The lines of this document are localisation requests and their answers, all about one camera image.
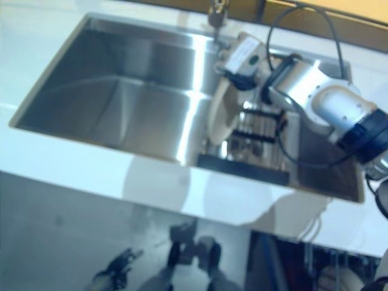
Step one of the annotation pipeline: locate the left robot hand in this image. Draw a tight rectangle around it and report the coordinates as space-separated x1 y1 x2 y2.
99 248 144 291

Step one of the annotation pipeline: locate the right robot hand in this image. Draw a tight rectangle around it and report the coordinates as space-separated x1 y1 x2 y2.
214 62 261 92

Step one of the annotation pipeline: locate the chrome gooseneck faucet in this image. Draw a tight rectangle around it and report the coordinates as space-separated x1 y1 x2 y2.
207 0 229 31

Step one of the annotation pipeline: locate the black sink drying rack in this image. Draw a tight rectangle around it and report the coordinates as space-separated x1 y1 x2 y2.
196 101 291 186

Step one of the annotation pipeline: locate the glossy grey cabinet front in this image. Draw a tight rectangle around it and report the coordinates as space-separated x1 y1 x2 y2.
0 170 252 243

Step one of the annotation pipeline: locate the stainless steel sink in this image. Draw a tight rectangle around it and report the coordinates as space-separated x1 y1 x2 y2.
8 12 367 204

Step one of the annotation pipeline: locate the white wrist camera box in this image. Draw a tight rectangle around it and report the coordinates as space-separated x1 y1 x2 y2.
222 35 265 76

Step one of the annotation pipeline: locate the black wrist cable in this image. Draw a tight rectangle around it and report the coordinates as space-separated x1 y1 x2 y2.
266 5 357 168

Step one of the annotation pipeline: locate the black wire lower dishwasher rack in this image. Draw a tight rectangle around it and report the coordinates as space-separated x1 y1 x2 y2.
303 242 380 291

